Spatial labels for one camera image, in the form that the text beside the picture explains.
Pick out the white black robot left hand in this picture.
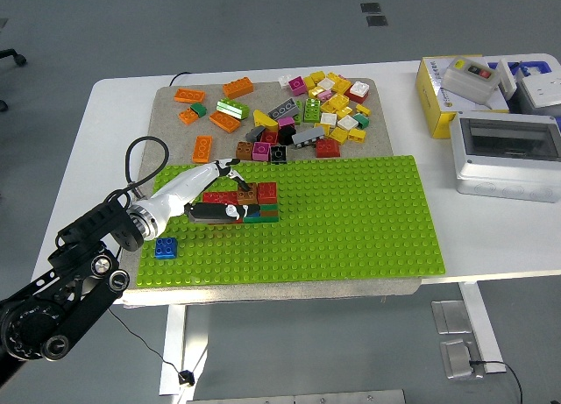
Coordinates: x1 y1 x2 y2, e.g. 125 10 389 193
140 158 260 242

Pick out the blue square toy brick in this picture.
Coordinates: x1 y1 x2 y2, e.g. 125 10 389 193
154 237 179 259

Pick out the orange long toy brick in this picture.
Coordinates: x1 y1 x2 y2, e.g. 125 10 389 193
174 88 206 104
222 77 255 100
209 110 242 134
192 135 214 164

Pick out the red square toy brick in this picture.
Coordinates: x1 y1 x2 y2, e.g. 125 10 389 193
257 182 278 205

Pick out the green long toy brick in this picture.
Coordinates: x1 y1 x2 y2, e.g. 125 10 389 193
243 203 281 224

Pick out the lime green long brick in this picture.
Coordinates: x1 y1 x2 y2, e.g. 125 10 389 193
216 97 251 120

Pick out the yellow sloped toy brick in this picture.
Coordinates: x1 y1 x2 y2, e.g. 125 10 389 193
252 109 280 132

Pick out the grey brick with holes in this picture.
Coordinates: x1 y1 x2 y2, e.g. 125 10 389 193
267 97 302 120

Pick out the grey long toy brick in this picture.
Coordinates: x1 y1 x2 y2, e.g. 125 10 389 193
292 125 326 149

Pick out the lime green studded brick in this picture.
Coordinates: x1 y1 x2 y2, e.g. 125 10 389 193
303 97 322 124

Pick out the green studded baseplate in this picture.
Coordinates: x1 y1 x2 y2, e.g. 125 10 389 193
135 154 446 289

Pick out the grey-brown mat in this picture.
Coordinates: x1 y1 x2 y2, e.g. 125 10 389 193
114 77 423 308

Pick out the white table leg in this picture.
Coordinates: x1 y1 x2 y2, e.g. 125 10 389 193
159 305 188 396
458 282 508 374

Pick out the black chair base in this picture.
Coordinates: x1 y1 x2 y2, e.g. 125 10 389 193
0 48 27 67

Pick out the long metal plate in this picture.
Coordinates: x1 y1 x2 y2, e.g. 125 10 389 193
186 389 407 404

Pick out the yellow cardboard box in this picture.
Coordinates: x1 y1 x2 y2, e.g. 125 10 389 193
415 55 510 140

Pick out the metal floor plate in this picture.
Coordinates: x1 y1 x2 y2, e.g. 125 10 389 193
439 338 486 381
430 300 473 335

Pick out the white distribution box clear cover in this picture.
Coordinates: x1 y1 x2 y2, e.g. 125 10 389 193
450 110 561 203

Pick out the white plastic piece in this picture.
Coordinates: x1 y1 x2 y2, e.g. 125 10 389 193
497 58 519 101

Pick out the blue plastic bin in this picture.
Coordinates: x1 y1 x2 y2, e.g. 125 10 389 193
487 60 551 79

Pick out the thin black cable with plug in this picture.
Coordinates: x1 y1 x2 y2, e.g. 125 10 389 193
106 306 196 387

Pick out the grey push-button switch box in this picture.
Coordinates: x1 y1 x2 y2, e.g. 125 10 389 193
441 57 501 108

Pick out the white wall socket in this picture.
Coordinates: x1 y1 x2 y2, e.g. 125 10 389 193
519 75 561 110

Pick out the black floor cable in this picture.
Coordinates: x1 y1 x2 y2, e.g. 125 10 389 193
468 359 525 404

